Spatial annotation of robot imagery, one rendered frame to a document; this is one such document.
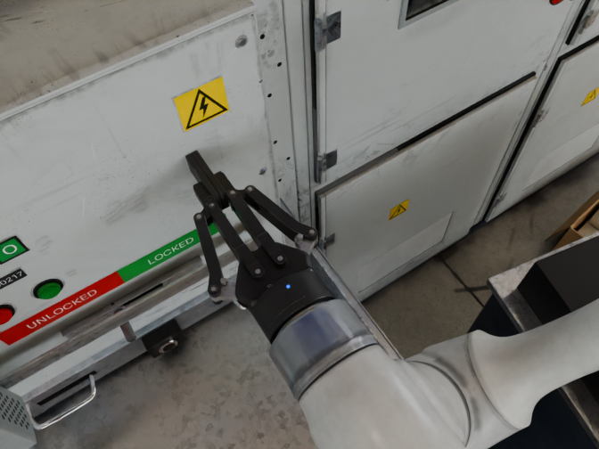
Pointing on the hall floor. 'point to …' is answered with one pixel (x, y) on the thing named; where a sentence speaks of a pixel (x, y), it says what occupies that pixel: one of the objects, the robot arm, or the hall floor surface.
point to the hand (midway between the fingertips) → (207, 181)
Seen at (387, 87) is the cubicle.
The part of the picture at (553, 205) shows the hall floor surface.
